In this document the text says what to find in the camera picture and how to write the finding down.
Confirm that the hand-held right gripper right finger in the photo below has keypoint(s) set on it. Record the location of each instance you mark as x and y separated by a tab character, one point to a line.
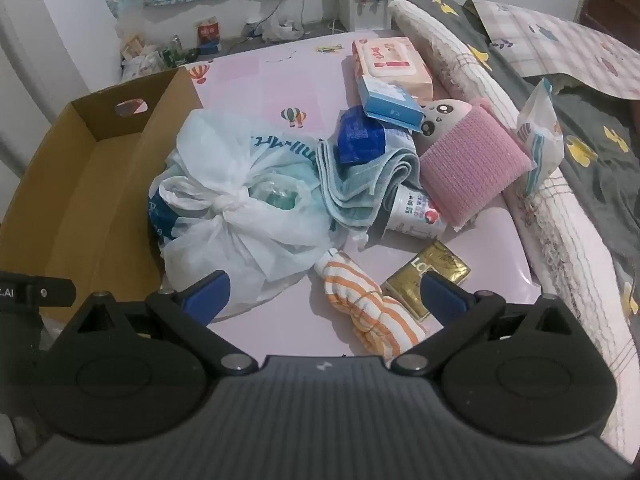
441	296

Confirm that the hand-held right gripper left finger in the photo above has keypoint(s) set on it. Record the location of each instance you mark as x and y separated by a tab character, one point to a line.
207	290

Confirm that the orange striped cloth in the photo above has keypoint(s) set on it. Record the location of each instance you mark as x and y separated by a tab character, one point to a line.
360	300

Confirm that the brown cardboard box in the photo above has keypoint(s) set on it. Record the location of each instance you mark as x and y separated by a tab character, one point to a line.
75	185

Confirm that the pink towel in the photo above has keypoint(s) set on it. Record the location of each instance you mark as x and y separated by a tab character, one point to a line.
470	170

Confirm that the light blue towel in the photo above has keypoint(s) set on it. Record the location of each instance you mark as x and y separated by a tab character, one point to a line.
360	185

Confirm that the blue soft packet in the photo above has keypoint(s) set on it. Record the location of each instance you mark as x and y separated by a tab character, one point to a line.
357	137

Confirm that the white tissue packet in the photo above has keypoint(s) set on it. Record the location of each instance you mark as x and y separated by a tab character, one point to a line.
542	135

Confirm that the gold foil packet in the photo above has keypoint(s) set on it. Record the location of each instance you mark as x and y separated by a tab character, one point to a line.
425	270

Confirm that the white plastic bag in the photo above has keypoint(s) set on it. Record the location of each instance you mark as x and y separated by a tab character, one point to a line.
225	240

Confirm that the pink white plush toy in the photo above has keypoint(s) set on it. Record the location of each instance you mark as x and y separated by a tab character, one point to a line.
440	115

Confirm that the small blue white box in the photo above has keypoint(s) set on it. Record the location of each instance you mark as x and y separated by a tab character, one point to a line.
387	102

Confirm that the grey duck-print quilt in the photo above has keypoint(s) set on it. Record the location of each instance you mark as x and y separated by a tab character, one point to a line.
590	160

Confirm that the pink balloon-print bed sheet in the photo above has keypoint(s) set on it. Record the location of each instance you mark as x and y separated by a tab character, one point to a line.
260	85

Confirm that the green bottles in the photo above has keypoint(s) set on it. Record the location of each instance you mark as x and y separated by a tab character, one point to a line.
175	52

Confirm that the pile of white bags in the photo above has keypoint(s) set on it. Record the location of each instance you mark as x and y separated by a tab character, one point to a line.
140	60

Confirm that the small blue container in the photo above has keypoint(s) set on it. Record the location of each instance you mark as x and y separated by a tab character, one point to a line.
211	48

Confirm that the pink wet wipes pack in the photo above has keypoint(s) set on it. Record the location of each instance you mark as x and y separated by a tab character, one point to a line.
390	57

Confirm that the white fuzzy blanket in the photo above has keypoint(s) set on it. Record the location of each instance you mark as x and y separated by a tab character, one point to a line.
450	45

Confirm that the small red box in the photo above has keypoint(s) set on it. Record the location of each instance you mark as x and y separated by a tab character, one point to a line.
208	30

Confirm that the crumpled white floor bag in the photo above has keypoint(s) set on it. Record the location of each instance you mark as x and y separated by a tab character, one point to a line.
282	27

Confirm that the plaid pillow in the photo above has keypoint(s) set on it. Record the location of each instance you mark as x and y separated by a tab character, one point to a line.
565	45

